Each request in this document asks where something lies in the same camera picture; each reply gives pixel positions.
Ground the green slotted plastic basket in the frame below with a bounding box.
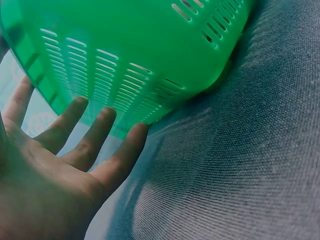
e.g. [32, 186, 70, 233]
[0, 0, 254, 140]

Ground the person's left hand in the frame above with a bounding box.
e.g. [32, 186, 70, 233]
[0, 74, 150, 240]

